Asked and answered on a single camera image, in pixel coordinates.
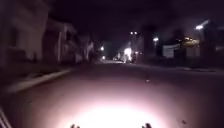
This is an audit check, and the pavement beside road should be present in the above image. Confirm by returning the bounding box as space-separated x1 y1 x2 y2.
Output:
0 62 73 88

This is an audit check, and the pale concrete kerb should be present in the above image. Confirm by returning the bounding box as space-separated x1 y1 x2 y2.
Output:
3 68 74 94

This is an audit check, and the dark asphalt road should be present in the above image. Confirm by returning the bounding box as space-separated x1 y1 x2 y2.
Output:
0 60 224 128

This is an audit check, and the row of houses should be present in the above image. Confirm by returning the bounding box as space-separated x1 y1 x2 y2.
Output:
43 18 96 65

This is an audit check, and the pale building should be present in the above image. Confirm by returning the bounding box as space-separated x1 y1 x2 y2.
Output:
0 0 51 66

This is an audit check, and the dark building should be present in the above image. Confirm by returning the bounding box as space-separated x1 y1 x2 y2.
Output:
141 19 224 68

